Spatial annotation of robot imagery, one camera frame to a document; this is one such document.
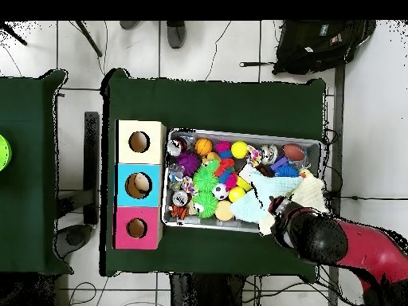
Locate yellow ball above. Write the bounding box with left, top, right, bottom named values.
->
left=229, top=140, right=249, bottom=159
left=228, top=185, right=246, bottom=204

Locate grey metal post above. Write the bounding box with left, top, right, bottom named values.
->
left=328, top=65, right=347, bottom=306

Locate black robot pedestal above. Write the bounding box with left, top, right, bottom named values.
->
left=168, top=273, right=248, bottom=306

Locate mint waffle cloth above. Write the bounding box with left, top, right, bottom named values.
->
left=229, top=170, right=304, bottom=224

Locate small orange basketball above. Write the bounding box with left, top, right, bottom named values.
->
left=194, top=137, right=214, bottom=157

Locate clear mesh bin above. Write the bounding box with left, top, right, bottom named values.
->
left=160, top=127, right=323, bottom=237

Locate cream waffle cloth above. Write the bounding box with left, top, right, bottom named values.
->
left=257, top=176, right=329, bottom=237

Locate crushed clear plastic bottle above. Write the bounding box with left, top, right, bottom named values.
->
left=167, top=163, right=186, bottom=192

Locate crushed silver can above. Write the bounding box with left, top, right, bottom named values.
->
left=171, top=190, right=190, bottom=207

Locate black backpack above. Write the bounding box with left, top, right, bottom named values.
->
left=272, top=20, right=377, bottom=76

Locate grey stand foot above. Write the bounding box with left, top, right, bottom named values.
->
left=53, top=224, right=93, bottom=259

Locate small brown football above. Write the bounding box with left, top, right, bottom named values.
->
left=282, top=143, right=307, bottom=163

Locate dark green table cloth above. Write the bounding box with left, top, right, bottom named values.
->
left=0, top=69, right=74, bottom=275
left=100, top=67, right=326, bottom=283

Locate crushed red soda can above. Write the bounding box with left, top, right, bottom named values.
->
left=167, top=136, right=189, bottom=157

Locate lime green round object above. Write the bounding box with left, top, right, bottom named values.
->
left=0, top=134, right=13, bottom=172

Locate black tripod leg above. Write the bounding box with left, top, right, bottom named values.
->
left=74, top=20, right=104, bottom=58
left=0, top=22, right=28, bottom=46

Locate thin black cable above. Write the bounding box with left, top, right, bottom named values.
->
left=331, top=194, right=408, bottom=202
left=204, top=20, right=232, bottom=81

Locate black upright panel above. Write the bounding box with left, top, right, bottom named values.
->
left=83, top=111, right=100, bottom=224

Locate blue spiky ball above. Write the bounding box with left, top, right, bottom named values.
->
left=273, top=163, right=301, bottom=179

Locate wooden three-hole box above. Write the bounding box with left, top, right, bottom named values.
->
left=112, top=119, right=167, bottom=250

